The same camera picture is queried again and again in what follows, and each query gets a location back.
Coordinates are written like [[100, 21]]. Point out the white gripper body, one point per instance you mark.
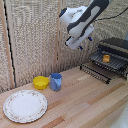
[[80, 38]]

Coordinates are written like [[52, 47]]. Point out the blue cup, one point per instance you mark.
[[56, 82]]

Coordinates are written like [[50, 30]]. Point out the yellow bowl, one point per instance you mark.
[[41, 82]]

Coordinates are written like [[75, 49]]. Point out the beige woven folding screen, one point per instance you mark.
[[33, 36]]

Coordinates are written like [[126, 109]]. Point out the black toaster oven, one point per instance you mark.
[[115, 44]]

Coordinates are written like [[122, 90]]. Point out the orange bread piece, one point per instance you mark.
[[106, 58]]

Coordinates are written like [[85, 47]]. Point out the white floral rimmed plate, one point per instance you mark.
[[25, 106]]

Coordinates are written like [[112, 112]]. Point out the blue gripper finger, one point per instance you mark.
[[80, 47], [90, 38]]

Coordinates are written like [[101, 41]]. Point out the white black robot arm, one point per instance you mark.
[[85, 15]]

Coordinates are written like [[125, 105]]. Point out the white rounded blurry object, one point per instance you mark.
[[122, 120]]

